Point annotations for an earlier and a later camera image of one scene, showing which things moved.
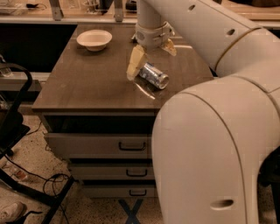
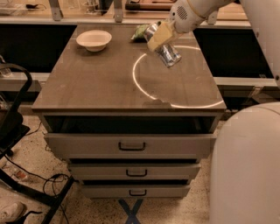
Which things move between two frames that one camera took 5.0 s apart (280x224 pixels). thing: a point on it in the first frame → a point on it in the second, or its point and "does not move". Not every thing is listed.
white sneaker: [12, 211] does not move
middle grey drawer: [111, 171] does not move
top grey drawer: [100, 136] does not move
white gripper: [152, 37] → [182, 17]
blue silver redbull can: [154, 75] → [168, 54]
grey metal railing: [58, 17] does not move
